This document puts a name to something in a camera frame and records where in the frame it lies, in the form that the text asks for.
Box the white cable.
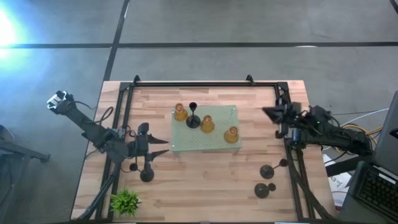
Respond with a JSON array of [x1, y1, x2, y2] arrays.
[[340, 108, 390, 127]]

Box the black laptop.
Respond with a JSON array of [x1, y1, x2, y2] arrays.
[[338, 90, 398, 224]]

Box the short black candlestick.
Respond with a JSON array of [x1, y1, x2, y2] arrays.
[[185, 101, 201, 129]]

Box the medium black candlestick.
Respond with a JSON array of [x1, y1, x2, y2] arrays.
[[254, 182, 277, 199], [129, 162, 155, 184]]

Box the black cable loop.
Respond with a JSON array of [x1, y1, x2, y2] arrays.
[[93, 106, 114, 125]]

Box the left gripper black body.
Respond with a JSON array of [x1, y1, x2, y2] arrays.
[[129, 122, 153, 167]]

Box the white paper sheets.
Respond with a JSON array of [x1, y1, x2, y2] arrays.
[[323, 154, 352, 209]]

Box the black metal stand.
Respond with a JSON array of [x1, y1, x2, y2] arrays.
[[0, 124, 51, 224]]

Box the tall thin black candlestick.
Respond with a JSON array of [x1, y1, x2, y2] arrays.
[[259, 157, 289, 180]]

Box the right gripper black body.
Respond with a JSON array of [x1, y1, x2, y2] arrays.
[[281, 102, 304, 125]]

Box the pale green perforated metal shelf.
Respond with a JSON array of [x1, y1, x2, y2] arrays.
[[170, 105, 243, 156]]

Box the yellow cable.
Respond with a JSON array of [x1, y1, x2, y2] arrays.
[[340, 123, 384, 136]]

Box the amber ribbed glass candle holder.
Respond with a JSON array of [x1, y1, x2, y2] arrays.
[[200, 114, 216, 134], [223, 126, 240, 145], [173, 103, 188, 123]]

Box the black aluminium table frame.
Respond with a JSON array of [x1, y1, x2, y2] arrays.
[[77, 74, 336, 224]]

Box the green plant in white pot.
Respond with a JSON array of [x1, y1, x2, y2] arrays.
[[109, 187, 142, 218]]

